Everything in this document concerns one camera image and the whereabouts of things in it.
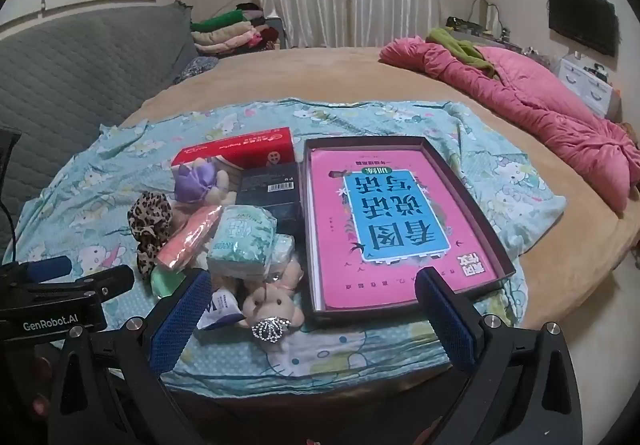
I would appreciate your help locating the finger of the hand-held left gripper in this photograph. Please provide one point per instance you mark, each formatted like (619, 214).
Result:
(110, 280)
(50, 267)

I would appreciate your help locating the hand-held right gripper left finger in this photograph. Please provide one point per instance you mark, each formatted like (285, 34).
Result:
(180, 315)

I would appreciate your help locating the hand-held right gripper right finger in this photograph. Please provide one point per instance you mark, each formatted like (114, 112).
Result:
(450, 325)

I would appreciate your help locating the green makeup sponge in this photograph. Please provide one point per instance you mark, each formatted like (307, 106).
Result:
(167, 280)

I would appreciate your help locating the white plastic packet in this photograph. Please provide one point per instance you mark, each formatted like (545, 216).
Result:
(222, 307)

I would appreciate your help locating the leopard print scrunchie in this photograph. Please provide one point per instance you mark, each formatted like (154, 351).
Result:
(150, 215)

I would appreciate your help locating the pink towel packet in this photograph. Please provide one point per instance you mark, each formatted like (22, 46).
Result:
(190, 235)

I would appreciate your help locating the beige plush bear with crown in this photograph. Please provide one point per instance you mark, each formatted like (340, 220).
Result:
(270, 300)

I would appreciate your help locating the large green printed tissue packet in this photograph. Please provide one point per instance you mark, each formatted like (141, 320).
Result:
(240, 240)

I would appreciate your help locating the brown tray box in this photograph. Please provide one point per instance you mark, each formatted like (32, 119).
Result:
(471, 212)

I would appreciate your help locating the small green printed tissue packet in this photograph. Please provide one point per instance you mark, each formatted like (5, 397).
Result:
(282, 250)

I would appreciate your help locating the light blue cartoon printed blanket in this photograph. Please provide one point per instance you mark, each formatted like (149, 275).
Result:
(125, 165)

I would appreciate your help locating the pink book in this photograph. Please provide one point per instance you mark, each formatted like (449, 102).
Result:
(330, 225)

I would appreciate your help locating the dark blue box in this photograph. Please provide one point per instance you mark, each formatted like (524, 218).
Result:
(270, 185)

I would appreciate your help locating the red and white tissue box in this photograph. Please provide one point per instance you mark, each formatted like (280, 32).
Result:
(240, 147)

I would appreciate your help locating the dark floral cushion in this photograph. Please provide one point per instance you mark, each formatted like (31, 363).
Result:
(197, 70)

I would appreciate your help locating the pink quilt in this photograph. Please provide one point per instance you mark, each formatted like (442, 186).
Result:
(525, 90)

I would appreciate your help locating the bed with tan sheet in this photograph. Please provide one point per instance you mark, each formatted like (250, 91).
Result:
(350, 75)

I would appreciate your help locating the pile of folded clothes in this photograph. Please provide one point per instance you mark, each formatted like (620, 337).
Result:
(225, 32)

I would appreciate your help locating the white drawer cabinet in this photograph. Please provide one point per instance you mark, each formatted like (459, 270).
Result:
(585, 85)

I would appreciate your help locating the green cloth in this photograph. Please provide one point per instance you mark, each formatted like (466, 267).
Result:
(450, 42)

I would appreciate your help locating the cluttered dresser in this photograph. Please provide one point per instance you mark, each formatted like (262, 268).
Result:
(465, 23)

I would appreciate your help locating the oval mirror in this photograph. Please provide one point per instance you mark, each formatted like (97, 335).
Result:
(485, 17)

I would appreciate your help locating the black wall television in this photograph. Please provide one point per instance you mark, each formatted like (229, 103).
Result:
(580, 17)

